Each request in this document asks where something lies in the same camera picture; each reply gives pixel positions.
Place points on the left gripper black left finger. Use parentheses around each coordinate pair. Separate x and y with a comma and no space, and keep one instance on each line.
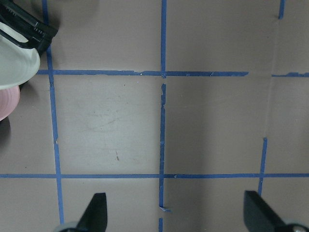
(94,218)

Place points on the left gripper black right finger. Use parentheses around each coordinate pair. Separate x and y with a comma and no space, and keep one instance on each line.
(258,216)

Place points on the pink bowl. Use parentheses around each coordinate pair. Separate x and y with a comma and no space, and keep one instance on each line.
(9,99)

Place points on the white bowl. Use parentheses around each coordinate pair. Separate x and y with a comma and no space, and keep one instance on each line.
(17,65)

